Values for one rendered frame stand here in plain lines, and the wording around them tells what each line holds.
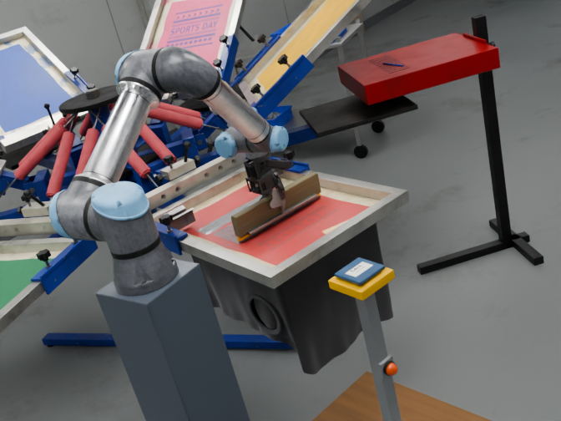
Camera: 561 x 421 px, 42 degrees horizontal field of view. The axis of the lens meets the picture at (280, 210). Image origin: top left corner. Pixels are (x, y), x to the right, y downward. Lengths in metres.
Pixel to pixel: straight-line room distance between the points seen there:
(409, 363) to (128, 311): 1.76
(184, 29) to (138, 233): 2.61
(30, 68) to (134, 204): 2.71
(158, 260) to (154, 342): 0.19
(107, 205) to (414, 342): 2.01
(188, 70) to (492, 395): 1.81
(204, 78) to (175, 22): 2.38
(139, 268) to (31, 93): 2.53
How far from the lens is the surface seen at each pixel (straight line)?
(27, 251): 2.83
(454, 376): 3.11
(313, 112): 3.46
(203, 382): 1.80
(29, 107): 4.01
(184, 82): 1.83
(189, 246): 2.33
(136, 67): 1.88
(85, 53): 6.34
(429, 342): 3.31
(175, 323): 1.69
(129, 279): 1.66
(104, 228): 1.64
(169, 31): 4.18
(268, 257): 2.19
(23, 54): 4.36
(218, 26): 4.01
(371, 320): 2.04
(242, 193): 2.71
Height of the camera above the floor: 1.95
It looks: 24 degrees down
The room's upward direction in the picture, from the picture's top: 15 degrees counter-clockwise
